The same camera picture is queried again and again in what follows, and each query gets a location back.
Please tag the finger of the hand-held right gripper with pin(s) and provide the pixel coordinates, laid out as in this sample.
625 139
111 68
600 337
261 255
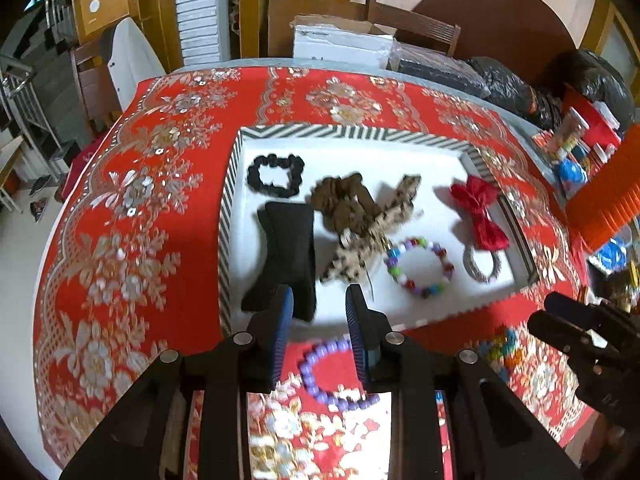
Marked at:
565 305
555 332

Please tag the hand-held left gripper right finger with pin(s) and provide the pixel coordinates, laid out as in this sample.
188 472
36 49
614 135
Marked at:
361 335

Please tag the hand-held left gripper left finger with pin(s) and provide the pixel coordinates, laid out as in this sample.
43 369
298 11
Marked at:
280 330

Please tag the black bow hair clip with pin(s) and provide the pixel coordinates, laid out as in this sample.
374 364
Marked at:
285 245

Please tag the leopard print bow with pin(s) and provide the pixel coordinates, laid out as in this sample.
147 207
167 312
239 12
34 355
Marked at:
395 205

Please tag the brown scrunchie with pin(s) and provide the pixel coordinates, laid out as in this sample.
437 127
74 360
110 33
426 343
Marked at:
335 200

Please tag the black scrunchie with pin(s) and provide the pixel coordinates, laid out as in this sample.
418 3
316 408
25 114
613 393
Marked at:
255 180

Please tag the striped box with white inside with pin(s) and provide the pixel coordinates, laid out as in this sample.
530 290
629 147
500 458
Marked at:
350 160

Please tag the blue plastic bag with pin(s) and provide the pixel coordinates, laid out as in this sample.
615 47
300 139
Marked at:
571 175
612 255

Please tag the orange ribbed plastic object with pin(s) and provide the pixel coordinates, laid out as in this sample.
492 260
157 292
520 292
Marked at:
605 195

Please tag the red floral tablecloth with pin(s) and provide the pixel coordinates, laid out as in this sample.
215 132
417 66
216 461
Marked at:
150 240

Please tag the glass jar with label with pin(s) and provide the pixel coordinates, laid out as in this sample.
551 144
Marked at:
567 132

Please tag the red plastic container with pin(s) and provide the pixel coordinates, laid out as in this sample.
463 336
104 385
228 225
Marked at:
597 110

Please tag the long black plastic bag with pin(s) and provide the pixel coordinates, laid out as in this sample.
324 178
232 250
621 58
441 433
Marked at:
515 87

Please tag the bulging black plastic bag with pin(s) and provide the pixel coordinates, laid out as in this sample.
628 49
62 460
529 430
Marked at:
595 75

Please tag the plastic-wrapped black tray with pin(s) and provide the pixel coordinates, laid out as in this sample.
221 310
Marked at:
440 70

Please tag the white cardboard box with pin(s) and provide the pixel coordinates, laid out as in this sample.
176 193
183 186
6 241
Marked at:
340 45

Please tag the round brown table top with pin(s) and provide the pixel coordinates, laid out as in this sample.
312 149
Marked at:
500 15

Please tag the white plastic chair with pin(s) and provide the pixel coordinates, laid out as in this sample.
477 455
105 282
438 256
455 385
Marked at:
132 65

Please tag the dark wooden slatted chair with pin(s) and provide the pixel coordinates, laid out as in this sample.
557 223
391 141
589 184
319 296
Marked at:
415 22

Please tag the white slatted panel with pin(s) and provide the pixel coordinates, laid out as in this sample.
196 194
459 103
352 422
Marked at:
200 15

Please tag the metal stair railing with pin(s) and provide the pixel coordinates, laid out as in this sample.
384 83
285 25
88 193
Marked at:
30 95

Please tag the brown cardboard box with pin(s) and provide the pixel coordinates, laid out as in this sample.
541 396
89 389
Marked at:
100 5

